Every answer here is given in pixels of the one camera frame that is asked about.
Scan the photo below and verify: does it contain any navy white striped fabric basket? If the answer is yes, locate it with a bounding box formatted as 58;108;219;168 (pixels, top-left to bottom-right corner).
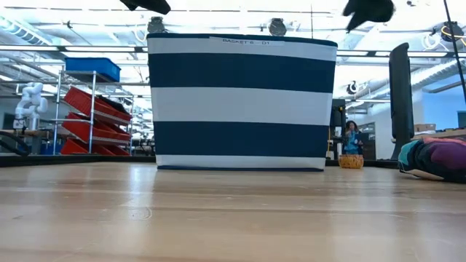
146;32;339;172

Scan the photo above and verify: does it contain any teal purple black sock bundle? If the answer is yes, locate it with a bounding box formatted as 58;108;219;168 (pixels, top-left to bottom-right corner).
397;136;466;184

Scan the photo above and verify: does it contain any round grey ceiling fixture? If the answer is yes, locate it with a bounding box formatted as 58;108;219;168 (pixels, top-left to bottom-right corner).
147;16;167;34
268;17;288;37

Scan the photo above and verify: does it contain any black round ceiling device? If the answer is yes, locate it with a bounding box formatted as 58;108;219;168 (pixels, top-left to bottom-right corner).
433;20;466;50

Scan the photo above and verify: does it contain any blue plastic bin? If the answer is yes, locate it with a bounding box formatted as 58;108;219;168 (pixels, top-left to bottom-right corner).
64;57;122;83

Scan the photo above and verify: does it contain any black equipment stand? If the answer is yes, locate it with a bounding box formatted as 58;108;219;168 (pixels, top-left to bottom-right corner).
329;98;347;159

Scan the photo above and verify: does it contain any red plastic bin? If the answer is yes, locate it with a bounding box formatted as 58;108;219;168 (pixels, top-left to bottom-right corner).
61;111;132;141
63;86;133;122
60;138;130;156

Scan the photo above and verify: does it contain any person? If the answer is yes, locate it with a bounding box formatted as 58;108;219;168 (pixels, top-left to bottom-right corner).
341;119;366;156

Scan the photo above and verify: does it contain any wooden desk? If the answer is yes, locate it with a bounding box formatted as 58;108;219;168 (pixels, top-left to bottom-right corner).
411;127;466;142

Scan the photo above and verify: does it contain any metal shelf rack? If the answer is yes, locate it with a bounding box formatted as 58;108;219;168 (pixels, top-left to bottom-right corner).
50;68;135;156

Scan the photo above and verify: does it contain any wooden workbench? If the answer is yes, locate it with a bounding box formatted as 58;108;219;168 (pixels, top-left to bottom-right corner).
0;129;52;139

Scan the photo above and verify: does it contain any black upright post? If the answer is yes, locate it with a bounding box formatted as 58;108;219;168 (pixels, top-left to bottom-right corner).
388;42;416;161

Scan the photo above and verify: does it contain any black metal table frame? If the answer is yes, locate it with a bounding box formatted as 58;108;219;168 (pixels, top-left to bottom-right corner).
0;154;400;169

